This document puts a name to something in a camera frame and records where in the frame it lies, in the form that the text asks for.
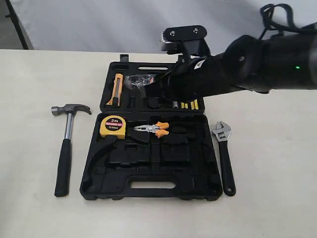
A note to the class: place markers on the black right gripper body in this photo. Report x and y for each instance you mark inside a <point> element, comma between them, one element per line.
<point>209,79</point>

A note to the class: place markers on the electrical tape roll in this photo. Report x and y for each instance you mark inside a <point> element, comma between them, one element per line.
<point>138,81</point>

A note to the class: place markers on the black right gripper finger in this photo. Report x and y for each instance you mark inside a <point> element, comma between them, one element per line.
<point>159,87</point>

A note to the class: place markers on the yellow screwdriver right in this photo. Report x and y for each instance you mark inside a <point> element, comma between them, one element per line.
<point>194,104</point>

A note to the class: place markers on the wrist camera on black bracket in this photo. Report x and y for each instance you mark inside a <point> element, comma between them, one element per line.
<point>186,40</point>

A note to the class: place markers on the steel claw hammer black grip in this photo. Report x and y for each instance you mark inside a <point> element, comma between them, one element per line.
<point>64,162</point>

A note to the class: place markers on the black backdrop stand pole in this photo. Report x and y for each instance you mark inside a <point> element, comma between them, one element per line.
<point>16,23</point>

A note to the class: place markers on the orange handled pliers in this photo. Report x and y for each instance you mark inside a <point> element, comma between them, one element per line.
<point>159,128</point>

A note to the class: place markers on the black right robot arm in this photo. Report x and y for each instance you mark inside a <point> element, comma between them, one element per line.
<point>278,63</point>

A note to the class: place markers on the yellow screwdriver left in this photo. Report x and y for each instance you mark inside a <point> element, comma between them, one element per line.
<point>184,105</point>

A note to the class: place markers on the black adjustable wrench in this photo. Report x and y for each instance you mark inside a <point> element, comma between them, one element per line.
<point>222,133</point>

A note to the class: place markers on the yellow screwdriver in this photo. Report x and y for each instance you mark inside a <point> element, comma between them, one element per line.
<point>184,105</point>
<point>194,104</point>

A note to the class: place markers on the orange utility knife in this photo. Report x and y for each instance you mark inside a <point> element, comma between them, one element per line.
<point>117,90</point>

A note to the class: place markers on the clear voltage tester screwdriver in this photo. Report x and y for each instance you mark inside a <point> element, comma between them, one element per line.
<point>175,104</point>

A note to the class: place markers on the yellow tape measure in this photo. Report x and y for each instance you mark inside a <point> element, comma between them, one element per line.
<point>113,125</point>

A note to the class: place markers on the black plastic tool case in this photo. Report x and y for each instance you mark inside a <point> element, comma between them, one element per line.
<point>181,165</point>

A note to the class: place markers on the white backdrop cloth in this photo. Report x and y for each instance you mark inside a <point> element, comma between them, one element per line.
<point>133,26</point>

